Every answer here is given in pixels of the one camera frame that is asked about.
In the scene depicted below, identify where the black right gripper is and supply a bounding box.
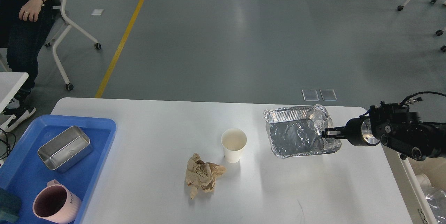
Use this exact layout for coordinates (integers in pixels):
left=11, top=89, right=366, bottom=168
left=322, top=117, right=380, bottom=147

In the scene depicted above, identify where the clear floor plate left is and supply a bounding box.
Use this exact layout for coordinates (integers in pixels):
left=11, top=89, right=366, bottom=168
left=302, top=89, right=319, bottom=101

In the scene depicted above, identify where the brown paper napkin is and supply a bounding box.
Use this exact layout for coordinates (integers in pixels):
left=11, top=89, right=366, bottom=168
left=185, top=153, right=227, bottom=200

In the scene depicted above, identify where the blue plastic tray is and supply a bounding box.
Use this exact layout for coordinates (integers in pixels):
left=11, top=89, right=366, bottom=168
left=0, top=115, right=116, bottom=224

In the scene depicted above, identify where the pink ceramic mug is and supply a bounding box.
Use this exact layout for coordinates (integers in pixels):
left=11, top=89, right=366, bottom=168
left=32, top=180, right=82, bottom=224

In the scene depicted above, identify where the white office chair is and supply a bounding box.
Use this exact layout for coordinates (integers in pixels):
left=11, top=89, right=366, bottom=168
left=44, top=0, right=101, bottom=91

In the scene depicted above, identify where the stainless steel rectangular tin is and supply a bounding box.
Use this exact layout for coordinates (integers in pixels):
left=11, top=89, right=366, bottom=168
left=38, top=126, right=93, bottom=173

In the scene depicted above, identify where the person in black clothes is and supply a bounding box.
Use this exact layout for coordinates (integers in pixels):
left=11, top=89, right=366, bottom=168
left=0, top=0, right=54, bottom=131

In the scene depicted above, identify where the foil lined bin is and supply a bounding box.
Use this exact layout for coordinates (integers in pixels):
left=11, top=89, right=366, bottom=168
left=263, top=104, right=341, bottom=159

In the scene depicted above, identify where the white side table left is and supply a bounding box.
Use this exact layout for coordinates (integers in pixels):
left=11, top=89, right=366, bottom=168
left=0, top=72, right=28, bottom=132

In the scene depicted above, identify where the clear floor plate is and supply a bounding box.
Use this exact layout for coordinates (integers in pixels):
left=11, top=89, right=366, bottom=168
left=319, top=89, right=338, bottom=101
left=302, top=89, right=319, bottom=101

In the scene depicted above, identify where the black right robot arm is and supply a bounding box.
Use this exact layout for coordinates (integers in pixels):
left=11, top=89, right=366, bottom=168
left=321, top=92, right=446, bottom=161

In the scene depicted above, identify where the white paper cup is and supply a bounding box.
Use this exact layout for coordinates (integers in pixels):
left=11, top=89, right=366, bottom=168
left=221, top=128, right=247, bottom=163

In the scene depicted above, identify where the clear floor plate right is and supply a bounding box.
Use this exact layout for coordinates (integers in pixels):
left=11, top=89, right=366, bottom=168
left=319, top=89, right=338, bottom=101

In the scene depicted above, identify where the white waste bin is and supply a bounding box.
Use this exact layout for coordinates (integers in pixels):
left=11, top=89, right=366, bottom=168
left=381, top=146, right=446, bottom=224

